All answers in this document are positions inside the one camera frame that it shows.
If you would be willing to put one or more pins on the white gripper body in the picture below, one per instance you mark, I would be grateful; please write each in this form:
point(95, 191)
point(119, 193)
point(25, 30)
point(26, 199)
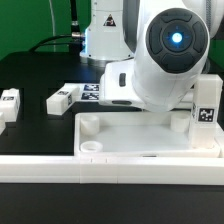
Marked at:
point(116, 85)

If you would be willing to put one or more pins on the white desk top tray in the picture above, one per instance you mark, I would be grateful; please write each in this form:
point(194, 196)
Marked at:
point(138, 134)

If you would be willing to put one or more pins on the white L-shaped fence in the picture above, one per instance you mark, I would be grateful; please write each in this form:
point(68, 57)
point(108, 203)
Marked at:
point(122, 170)

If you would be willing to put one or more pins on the white marker base plate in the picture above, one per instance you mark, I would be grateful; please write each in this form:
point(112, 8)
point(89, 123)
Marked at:
point(86, 92)

